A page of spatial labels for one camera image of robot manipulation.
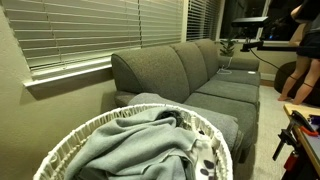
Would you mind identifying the person in dark shorts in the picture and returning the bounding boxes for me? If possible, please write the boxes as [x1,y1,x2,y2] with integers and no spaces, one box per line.
[278,0,320,105]

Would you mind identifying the white leaf-pattern pillow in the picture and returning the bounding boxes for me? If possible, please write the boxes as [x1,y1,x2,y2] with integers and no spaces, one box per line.
[192,133,216,180]

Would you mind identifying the wooden table with clamps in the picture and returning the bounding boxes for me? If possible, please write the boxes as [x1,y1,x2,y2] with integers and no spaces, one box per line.
[272,104,320,180]

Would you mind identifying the white charging cable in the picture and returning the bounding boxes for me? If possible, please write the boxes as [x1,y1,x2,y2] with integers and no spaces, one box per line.
[216,55,233,75]

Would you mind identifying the green blanket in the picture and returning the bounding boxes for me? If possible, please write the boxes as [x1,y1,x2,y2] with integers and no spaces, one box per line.
[64,107,196,180]

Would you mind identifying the white woven basket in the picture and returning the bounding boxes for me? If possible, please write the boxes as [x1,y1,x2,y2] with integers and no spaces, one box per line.
[33,104,233,180]

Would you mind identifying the white window blinds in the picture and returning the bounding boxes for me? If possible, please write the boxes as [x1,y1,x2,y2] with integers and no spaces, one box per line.
[1,0,183,79]

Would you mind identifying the dark round ottoman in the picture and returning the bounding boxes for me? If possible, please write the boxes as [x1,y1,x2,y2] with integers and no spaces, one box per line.
[274,61,320,107]

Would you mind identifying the black camera on boom arm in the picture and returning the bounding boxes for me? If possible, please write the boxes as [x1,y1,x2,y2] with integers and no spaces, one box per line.
[231,16,309,52]

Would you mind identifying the grey fabric couch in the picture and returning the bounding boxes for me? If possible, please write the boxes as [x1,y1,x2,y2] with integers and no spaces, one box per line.
[111,39,260,163]

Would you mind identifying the green potted plant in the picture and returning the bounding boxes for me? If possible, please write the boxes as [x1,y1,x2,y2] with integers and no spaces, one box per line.
[220,39,236,57]

